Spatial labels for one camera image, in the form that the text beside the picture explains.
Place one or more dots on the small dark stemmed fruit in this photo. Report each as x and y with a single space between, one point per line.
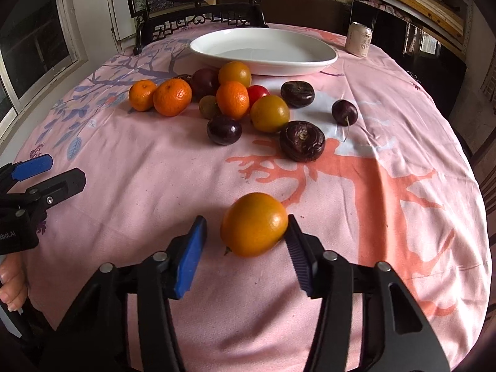
344 111

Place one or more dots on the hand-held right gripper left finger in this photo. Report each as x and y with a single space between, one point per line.
190 259

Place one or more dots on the small tan longan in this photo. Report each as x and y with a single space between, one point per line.
208 107

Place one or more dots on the small orange mandarin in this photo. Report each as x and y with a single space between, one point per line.
142 95

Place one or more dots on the dark purple plum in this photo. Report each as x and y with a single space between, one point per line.
224 130

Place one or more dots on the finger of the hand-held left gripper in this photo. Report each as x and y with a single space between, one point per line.
34 166
58 188

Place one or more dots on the red tomato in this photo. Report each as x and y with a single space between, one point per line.
259 91

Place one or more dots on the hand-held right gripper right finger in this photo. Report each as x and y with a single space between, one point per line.
297 257

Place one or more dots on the pink printed tablecloth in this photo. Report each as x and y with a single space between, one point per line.
162 178

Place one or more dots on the yellow-orange round fruit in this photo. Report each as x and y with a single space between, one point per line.
254 224
269 113
235 73

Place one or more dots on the person's left hand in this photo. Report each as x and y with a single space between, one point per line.
11 283

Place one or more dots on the white drink can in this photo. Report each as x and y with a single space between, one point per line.
358 40

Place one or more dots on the black cabinet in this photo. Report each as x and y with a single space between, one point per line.
391 27

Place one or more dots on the wrinkled dark passion fruit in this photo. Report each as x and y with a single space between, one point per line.
302 141
297 93

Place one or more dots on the white oval plate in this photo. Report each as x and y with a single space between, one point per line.
263 52

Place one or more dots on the white framed window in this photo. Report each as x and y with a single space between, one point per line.
35 42

